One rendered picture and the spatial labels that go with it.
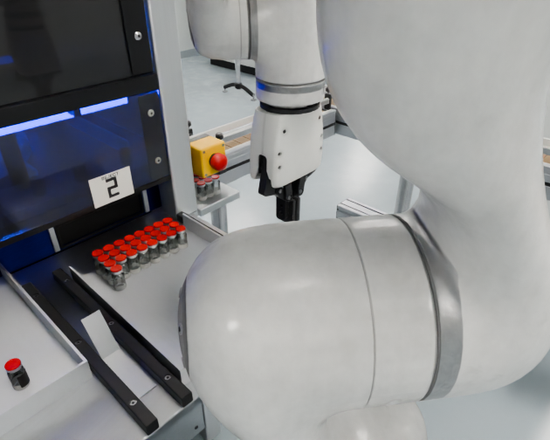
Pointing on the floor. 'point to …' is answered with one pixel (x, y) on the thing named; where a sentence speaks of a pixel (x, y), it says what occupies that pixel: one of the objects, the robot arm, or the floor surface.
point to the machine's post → (174, 128)
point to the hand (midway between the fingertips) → (287, 208)
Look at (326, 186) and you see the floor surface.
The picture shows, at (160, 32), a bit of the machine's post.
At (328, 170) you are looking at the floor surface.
